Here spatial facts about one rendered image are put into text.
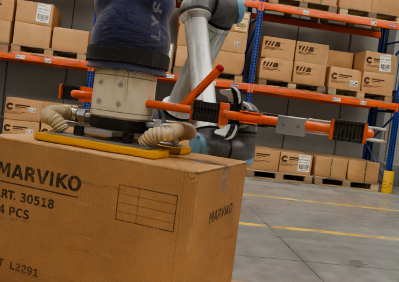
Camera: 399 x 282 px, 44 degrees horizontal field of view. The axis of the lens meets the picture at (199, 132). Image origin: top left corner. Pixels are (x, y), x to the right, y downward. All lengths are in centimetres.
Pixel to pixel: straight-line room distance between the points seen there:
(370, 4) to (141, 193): 860
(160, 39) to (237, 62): 738
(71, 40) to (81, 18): 142
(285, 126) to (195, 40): 65
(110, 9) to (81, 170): 42
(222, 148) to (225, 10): 54
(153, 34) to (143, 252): 54
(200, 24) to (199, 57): 13
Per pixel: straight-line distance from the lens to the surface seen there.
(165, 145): 141
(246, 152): 171
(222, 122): 128
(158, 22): 133
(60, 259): 129
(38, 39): 873
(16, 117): 877
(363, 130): 123
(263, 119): 124
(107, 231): 121
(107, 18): 132
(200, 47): 176
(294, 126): 123
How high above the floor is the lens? 108
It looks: 3 degrees down
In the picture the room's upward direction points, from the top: 7 degrees clockwise
